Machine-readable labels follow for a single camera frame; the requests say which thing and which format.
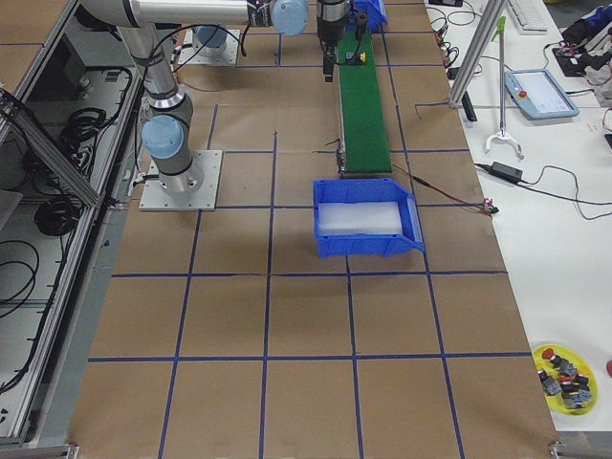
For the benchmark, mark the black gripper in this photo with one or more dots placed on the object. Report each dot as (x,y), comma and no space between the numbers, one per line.
(328,26)

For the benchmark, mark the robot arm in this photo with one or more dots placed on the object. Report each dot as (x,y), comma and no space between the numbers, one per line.
(165,135)

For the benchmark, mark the yellow plate of buttons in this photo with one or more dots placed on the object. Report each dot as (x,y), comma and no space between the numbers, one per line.
(568,383)

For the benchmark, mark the left blue plastic bin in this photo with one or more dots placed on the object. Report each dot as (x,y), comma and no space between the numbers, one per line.
(375,11)

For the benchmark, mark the blue plastic bin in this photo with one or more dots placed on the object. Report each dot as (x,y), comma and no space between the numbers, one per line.
(375,11)
(351,191)

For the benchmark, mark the green conveyor belt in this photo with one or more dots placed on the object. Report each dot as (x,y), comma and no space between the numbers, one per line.
(364,146)

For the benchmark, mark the black handheld bar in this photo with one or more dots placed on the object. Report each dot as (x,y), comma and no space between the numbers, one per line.
(468,107)

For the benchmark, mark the reacher grabber tool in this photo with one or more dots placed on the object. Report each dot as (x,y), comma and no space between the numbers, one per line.
(502,135)

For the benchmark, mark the right blue plastic bin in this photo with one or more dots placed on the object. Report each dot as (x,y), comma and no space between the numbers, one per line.
(351,191)

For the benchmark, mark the white foam pad right bin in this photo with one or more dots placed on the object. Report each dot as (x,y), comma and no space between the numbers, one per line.
(359,218)

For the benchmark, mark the teach pendant tablet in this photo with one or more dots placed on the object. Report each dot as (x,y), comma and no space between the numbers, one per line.
(538,95)

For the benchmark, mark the black power adapter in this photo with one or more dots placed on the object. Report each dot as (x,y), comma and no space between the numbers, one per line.
(507,173)

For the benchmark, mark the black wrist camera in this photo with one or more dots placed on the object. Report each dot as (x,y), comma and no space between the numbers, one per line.
(360,25)

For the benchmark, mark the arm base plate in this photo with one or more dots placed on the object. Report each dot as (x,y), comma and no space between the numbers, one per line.
(196,189)
(209,46)

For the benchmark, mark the aluminium frame post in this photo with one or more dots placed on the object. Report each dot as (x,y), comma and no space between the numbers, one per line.
(482,35)

